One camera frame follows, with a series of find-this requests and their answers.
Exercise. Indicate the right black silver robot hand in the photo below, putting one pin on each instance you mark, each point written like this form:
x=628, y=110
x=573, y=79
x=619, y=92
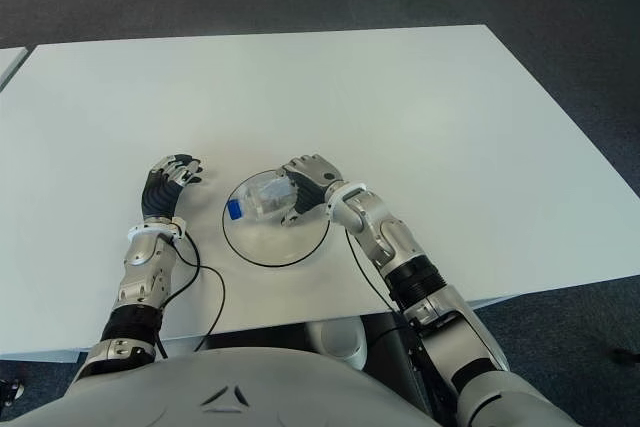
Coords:
x=315, y=177

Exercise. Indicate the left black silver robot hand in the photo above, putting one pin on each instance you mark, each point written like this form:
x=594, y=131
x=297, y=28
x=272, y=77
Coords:
x=160, y=192

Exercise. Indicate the clear water bottle blue cap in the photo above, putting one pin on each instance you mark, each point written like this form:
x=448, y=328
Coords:
x=267, y=197

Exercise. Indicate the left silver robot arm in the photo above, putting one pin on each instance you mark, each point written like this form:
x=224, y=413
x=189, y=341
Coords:
x=142, y=257

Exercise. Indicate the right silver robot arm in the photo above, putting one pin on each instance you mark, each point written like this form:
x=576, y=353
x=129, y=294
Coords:
x=400, y=242

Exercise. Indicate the white plate black rim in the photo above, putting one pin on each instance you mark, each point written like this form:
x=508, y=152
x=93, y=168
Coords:
x=270, y=244

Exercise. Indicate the white robot pelvis cover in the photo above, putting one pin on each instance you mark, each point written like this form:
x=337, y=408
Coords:
x=340, y=342

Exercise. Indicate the white neighbouring table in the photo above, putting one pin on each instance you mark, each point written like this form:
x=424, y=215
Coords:
x=10, y=64

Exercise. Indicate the grey robot torso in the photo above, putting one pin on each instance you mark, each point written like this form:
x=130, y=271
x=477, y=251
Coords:
x=225, y=387

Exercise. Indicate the black stand foot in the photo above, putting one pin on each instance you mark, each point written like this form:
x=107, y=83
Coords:
x=10, y=389

